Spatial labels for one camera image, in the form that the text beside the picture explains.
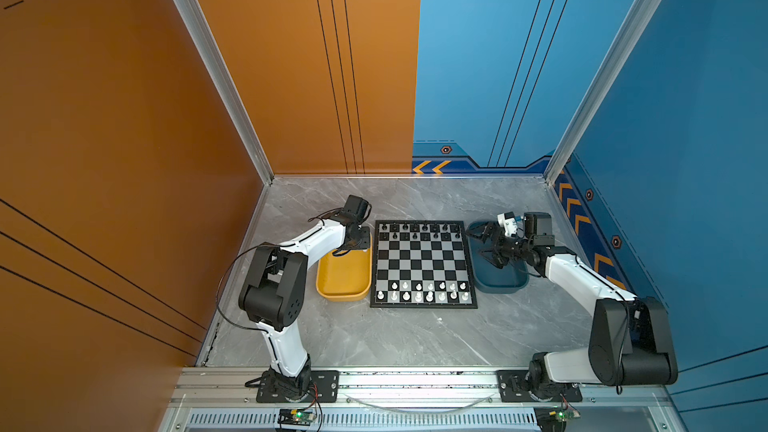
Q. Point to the teal plastic tray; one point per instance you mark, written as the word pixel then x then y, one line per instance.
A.
pixel 488 278

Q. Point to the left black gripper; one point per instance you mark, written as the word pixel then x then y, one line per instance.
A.
pixel 365 242

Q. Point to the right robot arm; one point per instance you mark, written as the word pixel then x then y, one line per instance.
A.
pixel 630 341

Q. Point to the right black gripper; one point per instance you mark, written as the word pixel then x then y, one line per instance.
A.
pixel 490 229

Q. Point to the left green circuit board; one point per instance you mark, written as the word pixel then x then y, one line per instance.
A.
pixel 297 420

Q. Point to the black white chess board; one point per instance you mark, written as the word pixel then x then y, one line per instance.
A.
pixel 422 265

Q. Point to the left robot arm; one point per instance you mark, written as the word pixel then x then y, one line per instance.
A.
pixel 273 291

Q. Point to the right circuit board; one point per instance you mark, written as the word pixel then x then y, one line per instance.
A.
pixel 555 420

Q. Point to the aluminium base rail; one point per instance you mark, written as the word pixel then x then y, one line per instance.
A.
pixel 395 387

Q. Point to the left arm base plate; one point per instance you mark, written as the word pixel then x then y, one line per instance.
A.
pixel 308 385

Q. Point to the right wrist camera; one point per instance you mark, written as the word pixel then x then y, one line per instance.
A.
pixel 510 224

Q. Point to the yellow plastic tray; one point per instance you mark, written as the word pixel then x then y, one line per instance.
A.
pixel 345 278

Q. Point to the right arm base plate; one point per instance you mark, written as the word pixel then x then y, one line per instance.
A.
pixel 516 385

